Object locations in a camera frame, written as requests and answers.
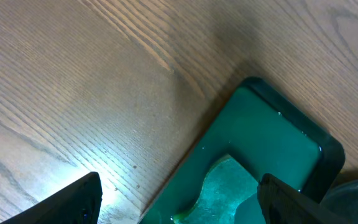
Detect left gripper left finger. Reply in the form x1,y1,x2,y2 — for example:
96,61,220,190
1,172,103,224

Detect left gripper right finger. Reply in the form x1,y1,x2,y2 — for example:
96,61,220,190
257,173,349,223

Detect green wavy sponge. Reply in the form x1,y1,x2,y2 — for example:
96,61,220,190
172,154,259,224

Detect black rectangular tray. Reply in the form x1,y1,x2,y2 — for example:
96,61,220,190
141,77,345,224

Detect black round tray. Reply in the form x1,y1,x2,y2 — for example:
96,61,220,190
320,180,358,224

